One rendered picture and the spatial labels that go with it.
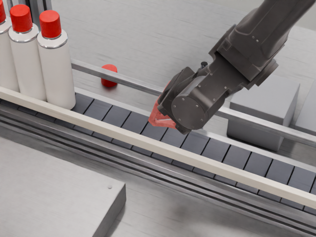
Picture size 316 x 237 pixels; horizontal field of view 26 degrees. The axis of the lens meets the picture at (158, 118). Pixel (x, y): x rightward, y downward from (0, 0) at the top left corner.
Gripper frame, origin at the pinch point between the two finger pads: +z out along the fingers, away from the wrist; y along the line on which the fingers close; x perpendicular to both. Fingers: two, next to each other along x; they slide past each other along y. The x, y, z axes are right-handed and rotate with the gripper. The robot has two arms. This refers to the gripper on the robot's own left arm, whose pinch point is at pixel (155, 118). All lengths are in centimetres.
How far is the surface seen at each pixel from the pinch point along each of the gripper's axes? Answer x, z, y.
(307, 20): 54, 74, -157
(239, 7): 32, 92, -153
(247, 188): 17.5, -7.3, 3.2
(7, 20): -28.6, 8.9, 0.0
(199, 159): 8.7, -4.6, 3.7
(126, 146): 0.4, 6.7, 3.5
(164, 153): 4.7, 0.2, 4.0
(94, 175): -0.9, 7.9, 11.6
